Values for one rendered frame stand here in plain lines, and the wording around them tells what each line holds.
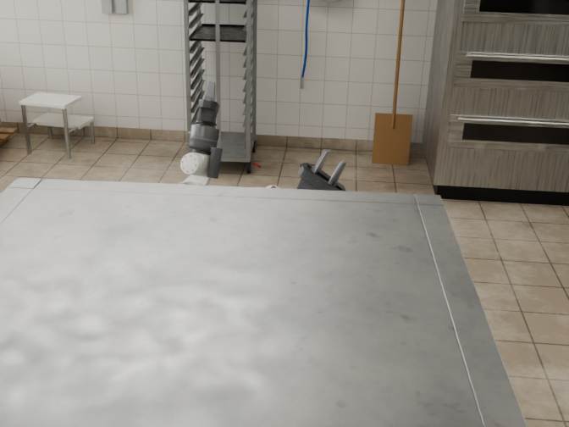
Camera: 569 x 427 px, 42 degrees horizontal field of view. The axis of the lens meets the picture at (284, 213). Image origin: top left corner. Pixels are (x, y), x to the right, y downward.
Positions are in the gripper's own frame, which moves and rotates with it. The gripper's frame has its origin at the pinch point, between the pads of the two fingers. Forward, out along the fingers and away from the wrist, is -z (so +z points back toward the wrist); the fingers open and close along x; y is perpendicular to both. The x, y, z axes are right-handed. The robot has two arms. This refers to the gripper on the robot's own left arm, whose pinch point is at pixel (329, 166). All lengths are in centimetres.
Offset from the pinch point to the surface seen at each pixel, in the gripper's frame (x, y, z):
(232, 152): 181, 325, 179
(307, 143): 158, 405, 170
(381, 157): 95, 406, 142
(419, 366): -47, -105, -37
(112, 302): -25, -111, -27
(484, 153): 21, 366, 81
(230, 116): 221, 375, 178
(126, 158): 253, 300, 229
